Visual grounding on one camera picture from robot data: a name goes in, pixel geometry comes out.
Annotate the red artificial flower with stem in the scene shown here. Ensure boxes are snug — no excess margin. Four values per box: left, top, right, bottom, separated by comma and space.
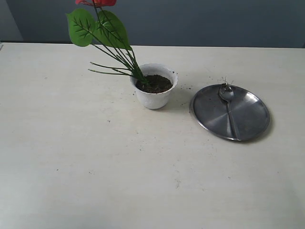
65, 0, 149, 85

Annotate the clump of roots and soil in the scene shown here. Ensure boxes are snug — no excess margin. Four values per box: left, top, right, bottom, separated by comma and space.
135, 74, 173, 94

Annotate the stainless steel spork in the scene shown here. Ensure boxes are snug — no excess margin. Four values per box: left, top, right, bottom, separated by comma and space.
219, 83, 240, 141

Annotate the white scalloped flower pot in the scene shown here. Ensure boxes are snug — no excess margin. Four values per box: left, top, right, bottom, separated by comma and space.
130, 63, 178, 110

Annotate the round stainless steel plate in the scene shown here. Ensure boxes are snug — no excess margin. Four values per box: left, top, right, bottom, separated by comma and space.
189, 84, 270, 141

